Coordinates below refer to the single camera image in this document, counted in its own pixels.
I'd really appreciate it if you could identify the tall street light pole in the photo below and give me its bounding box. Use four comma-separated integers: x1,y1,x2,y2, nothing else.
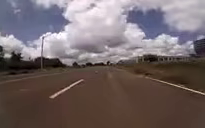
39,35,46,70

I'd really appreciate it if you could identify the long low white building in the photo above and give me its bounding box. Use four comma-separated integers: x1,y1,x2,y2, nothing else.
118,54,193,65

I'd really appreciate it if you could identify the tall dark building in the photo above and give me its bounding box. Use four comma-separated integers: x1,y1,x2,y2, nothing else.
193,37,205,58

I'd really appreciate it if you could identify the row of dark trees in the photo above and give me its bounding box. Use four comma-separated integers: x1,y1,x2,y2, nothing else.
0,45,67,72

